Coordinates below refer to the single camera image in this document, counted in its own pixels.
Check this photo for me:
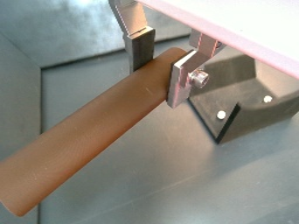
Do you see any black curved fixture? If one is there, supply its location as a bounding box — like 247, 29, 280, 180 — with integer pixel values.
189, 55, 299, 144

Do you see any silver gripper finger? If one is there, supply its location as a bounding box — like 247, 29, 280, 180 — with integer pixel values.
108, 0, 155, 72

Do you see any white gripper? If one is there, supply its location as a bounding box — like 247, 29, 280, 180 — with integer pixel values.
136, 0, 299, 108

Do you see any brown oval cylinder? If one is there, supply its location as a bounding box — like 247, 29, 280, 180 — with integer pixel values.
0, 48, 185, 216

